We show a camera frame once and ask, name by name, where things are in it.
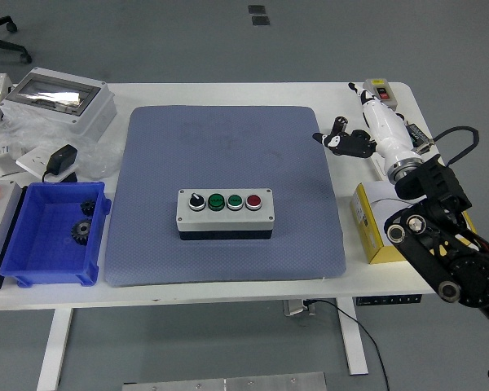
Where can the blue-grey textured mat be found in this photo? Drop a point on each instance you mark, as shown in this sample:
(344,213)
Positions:
(167,163)

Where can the silver metal plate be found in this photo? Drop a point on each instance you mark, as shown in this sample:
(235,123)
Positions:
(228,384)

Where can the black office chair base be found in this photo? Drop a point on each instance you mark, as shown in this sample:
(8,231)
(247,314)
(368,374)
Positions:
(4,44)

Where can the black hexagonal nut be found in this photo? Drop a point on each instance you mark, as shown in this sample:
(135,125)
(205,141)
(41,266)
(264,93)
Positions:
(360,133)

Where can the white wall socket panel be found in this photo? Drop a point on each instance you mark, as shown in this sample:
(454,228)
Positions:
(30,161)

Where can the silver under-table bracket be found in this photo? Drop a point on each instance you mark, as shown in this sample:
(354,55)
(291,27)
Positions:
(293,307)

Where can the small black gear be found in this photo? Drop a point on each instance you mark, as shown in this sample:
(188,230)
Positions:
(88,207)

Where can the white orange printed packet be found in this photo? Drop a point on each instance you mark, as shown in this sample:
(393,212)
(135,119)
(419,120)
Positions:
(0,161)

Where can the black green terminal module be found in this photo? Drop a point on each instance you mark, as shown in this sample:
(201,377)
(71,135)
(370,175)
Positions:
(416,132)

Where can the yellow white cardboard box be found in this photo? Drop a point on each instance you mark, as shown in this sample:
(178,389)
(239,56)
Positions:
(371,232)

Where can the grey clear-lid distribution box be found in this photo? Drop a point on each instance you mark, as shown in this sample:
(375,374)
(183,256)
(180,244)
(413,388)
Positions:
(93,114)

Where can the grey emergency-stop control box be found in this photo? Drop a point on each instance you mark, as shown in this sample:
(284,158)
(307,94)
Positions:
(4,216)

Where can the white table leg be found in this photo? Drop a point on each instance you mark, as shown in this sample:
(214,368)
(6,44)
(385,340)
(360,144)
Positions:
(352,342)
(53,350)

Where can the grey four-button control box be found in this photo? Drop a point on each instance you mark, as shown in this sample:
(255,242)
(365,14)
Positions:
(224,220)

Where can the blue plastic bin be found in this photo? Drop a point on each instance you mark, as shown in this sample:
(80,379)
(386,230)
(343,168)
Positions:
(32,244)

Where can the black power adapter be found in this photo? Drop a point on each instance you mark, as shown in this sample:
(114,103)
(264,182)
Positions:
(63,156)

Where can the black table control panel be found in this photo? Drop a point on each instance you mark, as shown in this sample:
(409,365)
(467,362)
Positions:
(387,300)

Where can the large black gear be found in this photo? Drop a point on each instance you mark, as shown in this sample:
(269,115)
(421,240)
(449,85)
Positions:
(81,232)

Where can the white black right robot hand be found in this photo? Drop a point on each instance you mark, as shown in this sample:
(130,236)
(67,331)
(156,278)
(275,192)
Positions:
(387,130)

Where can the clear plastic bag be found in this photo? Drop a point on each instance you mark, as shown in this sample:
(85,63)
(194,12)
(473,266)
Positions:
(100,159)

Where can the white wall switch panel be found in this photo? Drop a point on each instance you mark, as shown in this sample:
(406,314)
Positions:
(378,168)

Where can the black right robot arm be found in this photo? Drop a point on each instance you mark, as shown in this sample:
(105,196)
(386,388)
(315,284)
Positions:
(472,269)

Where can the grey red-black switch box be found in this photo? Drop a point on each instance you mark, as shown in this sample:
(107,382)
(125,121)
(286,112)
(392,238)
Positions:
(387,89)

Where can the grey floor outlet plate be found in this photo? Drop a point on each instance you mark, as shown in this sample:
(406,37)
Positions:
(256,9)
(261,20)

